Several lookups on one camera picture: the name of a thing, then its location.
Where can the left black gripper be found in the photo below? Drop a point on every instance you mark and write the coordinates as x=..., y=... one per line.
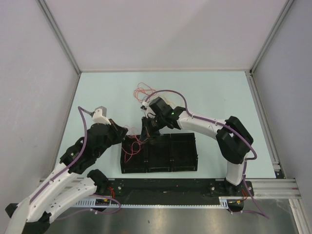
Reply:
x=120, y=132

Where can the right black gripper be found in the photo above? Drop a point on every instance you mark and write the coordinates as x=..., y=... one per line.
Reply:
x=146, y=131

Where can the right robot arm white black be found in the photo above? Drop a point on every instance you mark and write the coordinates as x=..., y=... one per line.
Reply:
x=232, y=137

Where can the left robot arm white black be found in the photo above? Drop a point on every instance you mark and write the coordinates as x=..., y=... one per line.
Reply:
x=37, y=212

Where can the black three-compartment tray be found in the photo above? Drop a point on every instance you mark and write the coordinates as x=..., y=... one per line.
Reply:
x=172, y=153

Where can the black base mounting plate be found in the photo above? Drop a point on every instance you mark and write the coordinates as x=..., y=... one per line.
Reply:
x=173, y=192

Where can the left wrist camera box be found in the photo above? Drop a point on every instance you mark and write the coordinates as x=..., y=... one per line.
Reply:
x=99, y=116

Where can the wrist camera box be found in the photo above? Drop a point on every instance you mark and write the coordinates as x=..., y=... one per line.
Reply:
x=99, y=116
x=144, y=105

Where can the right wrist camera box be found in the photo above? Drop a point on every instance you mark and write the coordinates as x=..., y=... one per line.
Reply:
x=144, y=105

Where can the grey slotted cable duct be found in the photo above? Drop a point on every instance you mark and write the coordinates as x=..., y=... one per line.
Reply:
x=106, y=203

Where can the aluminium side rail right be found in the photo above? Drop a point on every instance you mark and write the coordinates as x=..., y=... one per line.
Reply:
x=277, y=166

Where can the aluminium frame rail front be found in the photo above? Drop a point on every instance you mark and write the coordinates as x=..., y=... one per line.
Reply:
x=260, y=188

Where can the aluminium corner post left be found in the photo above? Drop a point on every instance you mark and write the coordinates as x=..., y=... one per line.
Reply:
x=58, y=34

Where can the aluminium corner post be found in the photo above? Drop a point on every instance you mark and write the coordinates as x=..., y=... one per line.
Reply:
x=274, y=30
x=58, y=34

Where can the aluminium corner post right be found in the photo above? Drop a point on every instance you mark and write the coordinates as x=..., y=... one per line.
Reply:
x=274, y=30

